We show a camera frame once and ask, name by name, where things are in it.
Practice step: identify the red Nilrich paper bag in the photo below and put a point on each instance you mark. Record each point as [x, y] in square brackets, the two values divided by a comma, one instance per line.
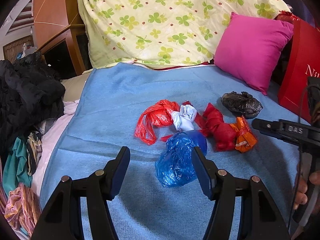
[303, 63]

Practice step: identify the black clothes pile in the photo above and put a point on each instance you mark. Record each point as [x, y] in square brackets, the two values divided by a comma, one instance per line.
[30, 94]

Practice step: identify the red fabric bundle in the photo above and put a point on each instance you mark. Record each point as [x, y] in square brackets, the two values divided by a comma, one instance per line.
[211, 124]

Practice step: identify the clover print quilt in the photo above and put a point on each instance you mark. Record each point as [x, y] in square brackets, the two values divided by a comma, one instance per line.
[163, 33]

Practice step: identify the pink pillow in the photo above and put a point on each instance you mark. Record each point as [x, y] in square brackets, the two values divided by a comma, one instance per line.
[250, 48]

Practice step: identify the white plastic bag knot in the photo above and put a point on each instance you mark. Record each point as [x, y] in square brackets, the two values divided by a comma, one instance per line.
[184, 118]

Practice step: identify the orange packet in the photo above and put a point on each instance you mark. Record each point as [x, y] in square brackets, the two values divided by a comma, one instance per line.
[245, 139]

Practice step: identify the black plastic bag ball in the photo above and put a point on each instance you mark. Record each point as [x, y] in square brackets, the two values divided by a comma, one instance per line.
[242, 104]

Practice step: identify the red plastic bag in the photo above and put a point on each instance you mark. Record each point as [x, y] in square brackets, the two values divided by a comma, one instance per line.
[157, 115]

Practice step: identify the person's right hand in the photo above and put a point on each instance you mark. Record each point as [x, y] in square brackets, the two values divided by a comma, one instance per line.
[301, 198]

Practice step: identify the striped orange garment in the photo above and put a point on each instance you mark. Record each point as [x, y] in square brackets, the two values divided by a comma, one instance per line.
[23, 210]

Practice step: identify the teal garment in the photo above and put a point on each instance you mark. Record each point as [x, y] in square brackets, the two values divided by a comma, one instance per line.
[15, 169]

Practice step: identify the blue plastic bag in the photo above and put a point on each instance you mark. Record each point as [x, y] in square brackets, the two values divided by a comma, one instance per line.
[174, 168]

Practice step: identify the red crumpled bag on top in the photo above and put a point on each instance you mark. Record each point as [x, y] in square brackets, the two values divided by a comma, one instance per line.
[287, 16]

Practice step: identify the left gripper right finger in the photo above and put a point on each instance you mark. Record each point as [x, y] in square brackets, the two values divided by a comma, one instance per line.
[260, 217]

